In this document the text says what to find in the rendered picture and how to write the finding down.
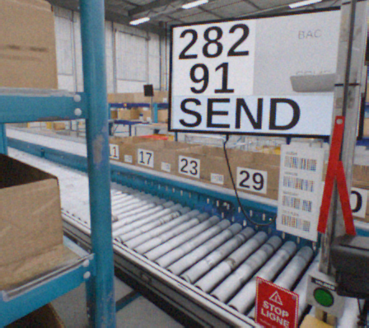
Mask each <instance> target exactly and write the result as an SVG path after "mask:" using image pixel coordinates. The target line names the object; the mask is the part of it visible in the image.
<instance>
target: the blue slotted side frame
mask: <svg viewBox="0 0 369 328"><path fill-rule="evenodd" d="M7 146H8V147H9V148H16V149H18V150H21V151H23V152H27V153H29V154H31V155H36V154H37V155H36V156H37V157H38V156H40V157H41V148H43V149H44V159H45V160H46V159H47V160H48V161H51V162H55V163H58V164H61V165H62V166H65V163H66V166H67V167H72V168H74V170H75V169H78V170H79V171H82V172H86V173H88V172H87V157H83V156H79V155H76V154H72V153H70V152H65V151H61V150H58V149H54V148H47V147H43V146H40V145H36V144H33V143H28V142H25V141H21V140H18V139H15V138H10V137H7ZM23 146H24V147H23ZM26 150H27V151H26ZM37 150H38V151H37ZM47 153H48V154H47ZM60 156H61V158H60ZM62 156H63V157H62ZM56 160H57V162H56ZM76 161H77V163H76ZM83 162H84V166H83ZM68 164H69V166H68ZM118 172H119V174H118ZM123 174H124V177H123ZM128 176H129V178H128ZM133 178H134V180H133ZM110 179H111V183H114V182H115V179H116V182H115V183H116V184H117V185H119V184H120V181H121V185H122V186H126V183H127V187H131V185H132V188H133V190H139V191H140V192H142V191H144V192H145V193H146V194H151V195H152V197H154V196H157V197H158V198H159V199H165V200H166V201H167V202H169V201H172V202H173V203H174V205H176V204H181V206H182V207H185V201H186V202H187V206H188V207H189V208H190V210H191V211H192V210H194V209H197V210H198V211H199V212H200V214H202V213H207V214H208V215H209V218H211V217H213V216H217V217H219V219H220V222H221V221H223V220H225V219H226V220H228V221H229V223H230V224H231V226H232V225H234V224H235V223H238V224H240V225H241V226H242V231H243V230H244V229H245V228H246V227H251V228H253V230H254V232H255V235H256V234H257V233H258V232H264V233H265V234H266V235H267V237H268V239H267V241H268V240H269V239H270V238H271V237H274V236H276V237H279V238H280V239H281V240H282V245H283V244H285V243H286V242H287V241H292V242H294V243H295V244H296V245H297V251H296V252H295V253H294V254H293V256H292V257H295V255H296V254H297V253H298V251H299V250H300V249H301V247H303V246H309V247H310V248H311V249H312V250H313V253H314V255H313V257H312V258H311V260H310V262H309V263H313V261H314V260H315V251H314V248H313V242H315V243H316V241H311V240H308V239H305V238H303V237H300V243H299V244H298V243H297V238H298V237H299V236H296V235H293V234H291V233H288V232H284V231H282V230H278V229H277V224H276V220H275V221H274V222H273V223H272V224H271V225H269V226H258V229H256V225H254V224H252V223H250V222H249V221H248V220H247V219H246V217H245V215H244V213H243V211H242V209H241V212H240V213H239V207H240V205H239V202H238V200H237V197H236V196H234V195H230V194H225V193H222V192H218V191H216V190H210V189H206V188H203V187H200V186H194V185H188V184H185V183H182V182H179V181H176V180H170V179H167V178H164V177H161V176H155V175H152V174H149V173H146V172H143V171H137V170H134V169H130V168H127V167H121V166H116V165H112V164H110ZM139 179H140V180H139ZM146 181H147V184H146ZM159 185H160V188H159ZM137 187H138V188H137ZM166 187H167V190H166ZM173 188H174V189H175V192H173ZM148 190H149V193H148ZM177 191H178V192H177ZM181 191H183V194H181ZM189 193H190V197H189ZM162 194H164V198H162ZM177 199H178V203H177ZM207 199H208V203H207ZM239 199H240V201H241V205H242V207H243V209H244V210H245V214H246V216H247V217H248V218H249V219H250V220H251V221H252V222H254V223H257V224H260V225H265V224H268V223H271V222H272V221H273V219H274V217H275V216H276V214H277V212H278V207H276V206H270V205H267V204H261V203H258V202H255V201H252V200H248V199H243V198H240V197H239ZM217 201H218V206H217ZM181 202H182V203H181ZM224 203H226V204H227V205H229V209H227V206H223V205H224ZM203 206H204V211H203ZM240 208H241V207H240ZM212 209H213V214H212ZM250 210H251V211H252V216H250ZM222 213H224V218H223V217H222ZM257 214H258V216H257ZM263 215H264V220H263ZM232 216H233V217H234V222H232ZM270 219H271V220H270ZM244 221H245V225H244ZM269 227H270V228H271V232H270V233H269ZM355 228H356V233H357V236H361V237H369V231H367V230H364V229H361V228H357V227H355ZM276 232H277V233H276ZM283 232H284V238H282V234H283ZM290 237H291V238H290ZM267 241H266V242H267ZM266 242H265V243H266ZM265 243H264V244H265ZM264 244H263V245H264ZM281 247H282V246H280V247H279V248H278V249H277V251H279V249H280V248H281Z"/></svg>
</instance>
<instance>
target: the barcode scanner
mask: <svg viewBox="0 0 369 328"><path fill-rule="evenodd" d="M329 252H330V262H331V264H332V266H333V267H334V268H335V269H337V270H338V271H339V273H340V276H341V279H342V282H343V285H340V284H339V286H338V287H337V290H336V293H337V294H338V295H339V296H340V297H346V298H356V299H360V300H366V301H369V237H361V236H356V235H351V234H346V233H344V234H343V236H338V237H336V238H335V240H334V242H333V243H332V244H331V246H330V249H329Z"/></svg>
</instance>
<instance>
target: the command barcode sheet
mask: <svg viewBox="0 0 369 328"><path fill-rule="evenodd" d="M328 160H329V153H327V152H324V149H323V148H306V147H298V146H290V145H283V144H282V153H281V167H280V181H279V194H278V220H277V229H278V230H282V231H284V232H288V233H291V234H293V235H296V236H299V237H303V238H305V239H308V240H311V241H316V242H317V234H318V231H317V227H318V222H319V215H320V187H321V177H322V167H323V161H328Z"/></svg>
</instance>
